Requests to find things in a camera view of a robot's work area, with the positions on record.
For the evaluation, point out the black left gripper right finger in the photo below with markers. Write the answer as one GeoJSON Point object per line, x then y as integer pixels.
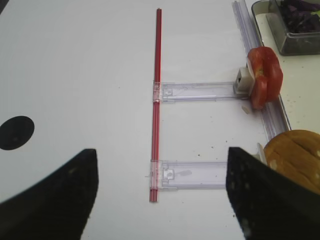
{"type": "Point", "coordinates": [267, 205]}

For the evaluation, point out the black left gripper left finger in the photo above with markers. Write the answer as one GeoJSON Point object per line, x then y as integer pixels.
{"type": "Point", "coordinates": [56, 208]}

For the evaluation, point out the tomato slices stack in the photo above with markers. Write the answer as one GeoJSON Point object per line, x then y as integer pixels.
{"type": "Point", "coordinates": [268, 76]}

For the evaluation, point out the white pusher block by tomato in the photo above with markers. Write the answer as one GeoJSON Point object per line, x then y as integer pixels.
{"type": "Point", "coordinates": [245, 81]}

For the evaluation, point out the white pusher block by bun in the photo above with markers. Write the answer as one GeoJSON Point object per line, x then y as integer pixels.
{"type": "Point", "coordinates": [260, 155]}

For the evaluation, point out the toasted bun slice left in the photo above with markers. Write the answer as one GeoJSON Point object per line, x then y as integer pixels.
{"type": "Point", "coordinates": [295, 154]}

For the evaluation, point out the long clear divider left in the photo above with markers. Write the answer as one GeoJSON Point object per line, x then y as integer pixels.
{"type": "Point", "coordinates": [272, 112]}

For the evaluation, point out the black round table hole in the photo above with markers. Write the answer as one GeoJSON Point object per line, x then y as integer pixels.
{"type": "Point", "coordinates": [15, 132]}

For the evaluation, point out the metal tray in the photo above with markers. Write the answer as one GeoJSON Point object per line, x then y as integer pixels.
{"type": "Point", "coordinates": [300, 92]}

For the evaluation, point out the red strip left side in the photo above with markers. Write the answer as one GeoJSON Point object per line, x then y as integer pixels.
{"type": "Point", "coordinates": [156, 105]}

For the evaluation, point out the clear plastic vegetable container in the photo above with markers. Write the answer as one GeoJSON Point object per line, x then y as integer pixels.
{"type": "Point", "coordinates": [289, 44]}

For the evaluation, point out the purple cabbage pieces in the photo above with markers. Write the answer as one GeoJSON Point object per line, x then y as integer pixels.
{"type": "Point", "coordinates": [300, 16]}

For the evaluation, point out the clear rail by bun slice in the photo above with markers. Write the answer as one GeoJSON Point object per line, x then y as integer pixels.
{"type": "Point", "coordinates": [186, 175]}

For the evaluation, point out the clear rail by tomato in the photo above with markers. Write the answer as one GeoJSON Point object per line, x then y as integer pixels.
{"type": "Point", "coordinates": [164, 92]}

